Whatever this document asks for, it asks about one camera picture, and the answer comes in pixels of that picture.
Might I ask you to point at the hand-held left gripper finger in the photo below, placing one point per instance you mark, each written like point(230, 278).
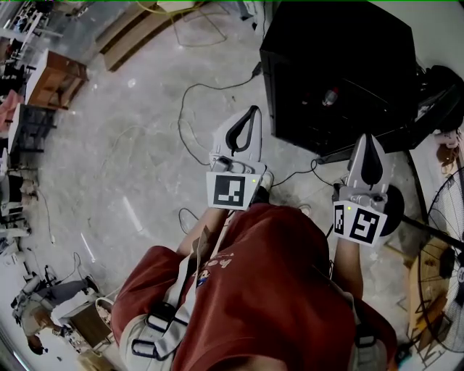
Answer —
point(256, 137)
point(223, 141)

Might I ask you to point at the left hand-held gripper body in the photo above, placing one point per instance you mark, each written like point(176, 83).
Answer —
point(228, 190)

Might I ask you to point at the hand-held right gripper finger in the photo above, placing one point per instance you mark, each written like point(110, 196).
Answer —
point(357, 170)
point(381, 175)

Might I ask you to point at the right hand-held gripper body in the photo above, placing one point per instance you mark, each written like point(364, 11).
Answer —
point(362, 224)

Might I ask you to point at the person's left forearm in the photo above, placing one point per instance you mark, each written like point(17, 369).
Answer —
point(203, 228)

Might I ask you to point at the person's right forearm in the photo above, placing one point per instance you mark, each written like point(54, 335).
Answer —
point(346, 268)

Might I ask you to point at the black floor fan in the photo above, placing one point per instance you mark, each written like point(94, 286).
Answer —
point(395, 210)

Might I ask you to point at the person's white shoe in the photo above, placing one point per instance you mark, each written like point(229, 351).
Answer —
point(305, 210)
point(268, 179)

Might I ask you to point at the clear bottle red label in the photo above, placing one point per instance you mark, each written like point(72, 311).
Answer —
point(330, 96)

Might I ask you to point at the black and white chair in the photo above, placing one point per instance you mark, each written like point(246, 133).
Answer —
point(442, 98)

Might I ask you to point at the person's red shirt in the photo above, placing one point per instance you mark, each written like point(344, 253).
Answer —
point(272, 290)

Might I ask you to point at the white chest harness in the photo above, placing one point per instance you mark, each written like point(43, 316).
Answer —
point(181, 290)

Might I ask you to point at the wooden planks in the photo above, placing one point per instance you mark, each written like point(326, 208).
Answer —
point(137, 36)

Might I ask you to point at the wooden cabinet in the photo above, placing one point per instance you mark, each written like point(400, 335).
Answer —
point(54, 79)

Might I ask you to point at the black metal rack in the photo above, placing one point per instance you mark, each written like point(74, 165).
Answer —
point(32, 127)

